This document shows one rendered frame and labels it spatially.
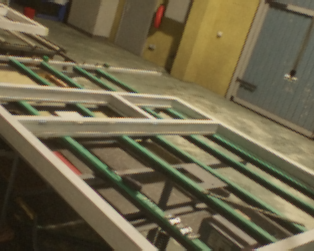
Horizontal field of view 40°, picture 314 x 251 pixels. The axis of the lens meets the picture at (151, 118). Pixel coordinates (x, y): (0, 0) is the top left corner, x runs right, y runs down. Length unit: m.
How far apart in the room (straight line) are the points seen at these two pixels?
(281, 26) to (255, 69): 0.90
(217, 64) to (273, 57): 1.31
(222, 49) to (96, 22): 3.57
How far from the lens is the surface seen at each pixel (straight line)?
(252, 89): 8.59
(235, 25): 9.06
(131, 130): 2.23
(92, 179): 1.76
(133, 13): 11.03
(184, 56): 9.21
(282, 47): 8.38
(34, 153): 1.63
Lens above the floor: 1.58
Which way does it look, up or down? 16 degrees down
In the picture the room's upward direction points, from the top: 18 degrees clockwise
